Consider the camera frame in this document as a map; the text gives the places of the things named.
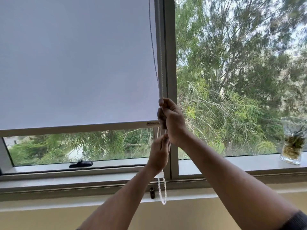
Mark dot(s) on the grey window frame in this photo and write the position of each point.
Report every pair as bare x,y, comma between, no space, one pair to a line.
170,57

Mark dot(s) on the white roller blind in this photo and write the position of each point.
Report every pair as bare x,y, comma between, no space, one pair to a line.
76,62

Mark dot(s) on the person's left fingers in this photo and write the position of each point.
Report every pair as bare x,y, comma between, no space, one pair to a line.
166,141

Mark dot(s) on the dark sleeve cuff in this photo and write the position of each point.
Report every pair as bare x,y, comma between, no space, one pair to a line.
293,221

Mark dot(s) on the green trees outside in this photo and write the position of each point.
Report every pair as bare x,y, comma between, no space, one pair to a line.
239,74

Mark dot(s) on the person's right hand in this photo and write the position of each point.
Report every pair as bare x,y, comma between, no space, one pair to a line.
173,122

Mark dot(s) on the person's left hand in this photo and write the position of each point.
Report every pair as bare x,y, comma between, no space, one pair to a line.
158,153

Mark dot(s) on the clear glass vase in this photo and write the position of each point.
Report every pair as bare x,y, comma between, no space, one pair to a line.
293,141

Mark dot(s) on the person's right forearm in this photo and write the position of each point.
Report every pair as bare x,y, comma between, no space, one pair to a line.
230,189

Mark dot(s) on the person's left forearm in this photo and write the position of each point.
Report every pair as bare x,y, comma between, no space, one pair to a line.
120,201

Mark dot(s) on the person's right fingers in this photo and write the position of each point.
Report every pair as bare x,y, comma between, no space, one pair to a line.
162,112

